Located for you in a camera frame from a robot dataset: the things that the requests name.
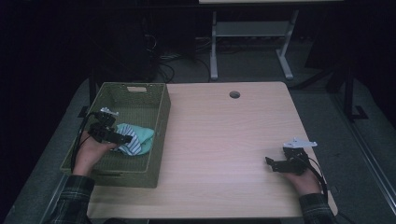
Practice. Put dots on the mint green pet garment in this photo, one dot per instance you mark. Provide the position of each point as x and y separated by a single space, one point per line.
144 138

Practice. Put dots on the person's right hand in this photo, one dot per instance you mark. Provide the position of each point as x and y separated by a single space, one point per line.
303 182

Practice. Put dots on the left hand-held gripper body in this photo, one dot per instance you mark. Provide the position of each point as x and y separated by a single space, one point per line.
102 126

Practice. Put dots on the person's left hand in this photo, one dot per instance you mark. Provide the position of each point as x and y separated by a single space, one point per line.
88 155

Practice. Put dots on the green woven basket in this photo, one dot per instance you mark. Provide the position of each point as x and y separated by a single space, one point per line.
155 130

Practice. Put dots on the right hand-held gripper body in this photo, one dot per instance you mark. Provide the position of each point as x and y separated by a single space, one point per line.
295 158

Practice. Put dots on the white metal stand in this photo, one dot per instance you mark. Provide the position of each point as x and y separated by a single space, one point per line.
252 28

